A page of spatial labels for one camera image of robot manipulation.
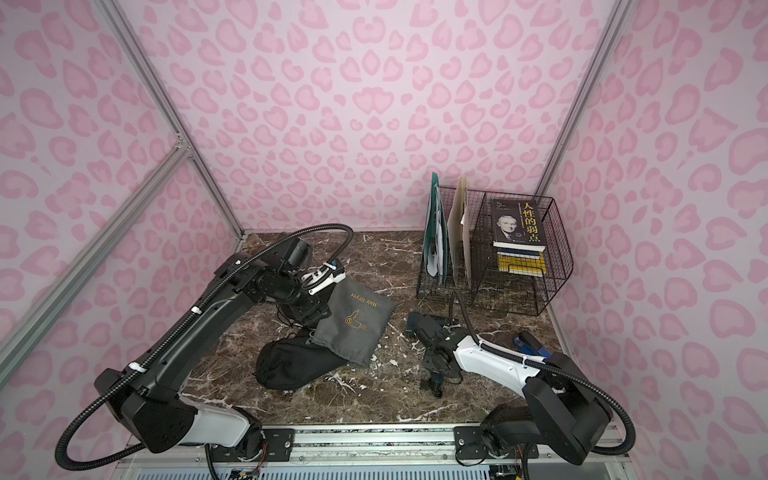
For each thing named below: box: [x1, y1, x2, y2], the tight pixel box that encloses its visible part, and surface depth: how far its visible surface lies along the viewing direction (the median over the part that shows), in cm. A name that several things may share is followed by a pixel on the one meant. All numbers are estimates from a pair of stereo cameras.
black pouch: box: [255, 330, 348, 390], surface depth 82 cm
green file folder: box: [424, 172, 448, 286], surface depth 92 cm
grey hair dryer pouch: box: [311, 278, 396, 366], surface depth 92 cm
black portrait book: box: [491, 199, 546, 252], surface depth 92 cm
